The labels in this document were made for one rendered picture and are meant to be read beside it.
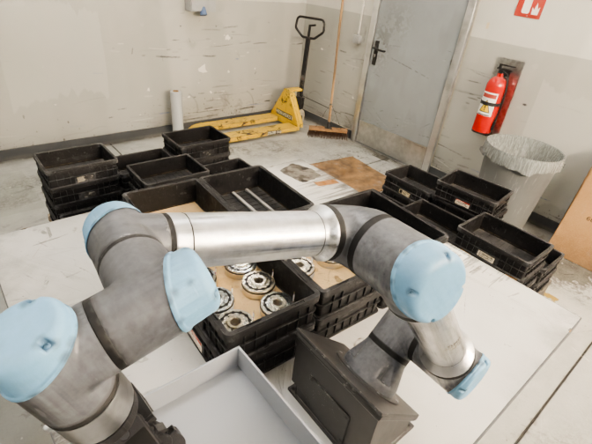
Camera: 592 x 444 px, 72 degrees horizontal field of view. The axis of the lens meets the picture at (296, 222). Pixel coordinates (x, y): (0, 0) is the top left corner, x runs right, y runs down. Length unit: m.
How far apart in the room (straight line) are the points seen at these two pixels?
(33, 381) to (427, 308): 0.48
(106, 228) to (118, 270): 0.08
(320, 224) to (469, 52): 3.58
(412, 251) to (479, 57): 3.54
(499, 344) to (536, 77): 2.70
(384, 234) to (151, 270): 0.36
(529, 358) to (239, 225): 1.20
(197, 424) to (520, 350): 1.12
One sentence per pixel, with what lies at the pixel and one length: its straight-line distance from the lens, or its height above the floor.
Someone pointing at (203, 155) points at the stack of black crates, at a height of 0.50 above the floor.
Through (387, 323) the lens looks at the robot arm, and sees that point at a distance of 1.06.
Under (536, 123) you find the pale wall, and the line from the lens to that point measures 3.91.
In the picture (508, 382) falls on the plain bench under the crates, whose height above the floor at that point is 0.70.
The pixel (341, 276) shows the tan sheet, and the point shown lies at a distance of 1.38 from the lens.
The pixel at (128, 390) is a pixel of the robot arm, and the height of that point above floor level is 1.31.
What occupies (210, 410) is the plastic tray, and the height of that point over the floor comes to 1.05.
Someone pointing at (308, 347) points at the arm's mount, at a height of 0.92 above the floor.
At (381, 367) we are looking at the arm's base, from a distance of 1.05.
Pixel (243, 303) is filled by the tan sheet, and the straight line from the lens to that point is 1.25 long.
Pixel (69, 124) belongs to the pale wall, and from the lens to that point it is 4.42.
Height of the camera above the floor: 1.69
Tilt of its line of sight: 32 degrees down
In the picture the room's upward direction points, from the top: 6 degrees clockwise
